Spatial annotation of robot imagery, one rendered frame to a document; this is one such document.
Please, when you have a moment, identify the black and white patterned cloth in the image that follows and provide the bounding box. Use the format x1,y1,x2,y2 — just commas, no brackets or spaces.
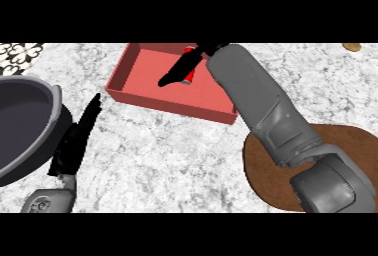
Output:
0,43,46,77

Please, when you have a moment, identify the brown wooden cutting board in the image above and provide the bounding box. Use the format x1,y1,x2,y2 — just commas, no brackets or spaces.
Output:
243,123,378,213

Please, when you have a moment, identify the tan round object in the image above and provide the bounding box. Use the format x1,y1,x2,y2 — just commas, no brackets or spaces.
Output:
341,43,364,53

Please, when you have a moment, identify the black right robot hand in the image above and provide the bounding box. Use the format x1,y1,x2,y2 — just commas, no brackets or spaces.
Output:
157,42,231,88

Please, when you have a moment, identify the red can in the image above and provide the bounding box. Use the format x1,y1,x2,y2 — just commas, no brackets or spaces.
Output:
179,46,198,85

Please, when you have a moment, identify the grey pot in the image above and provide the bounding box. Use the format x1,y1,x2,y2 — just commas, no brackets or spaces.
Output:
0,75,76,188

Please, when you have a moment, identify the red cardboard box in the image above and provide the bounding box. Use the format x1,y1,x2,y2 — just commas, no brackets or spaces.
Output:
105,43,240,126

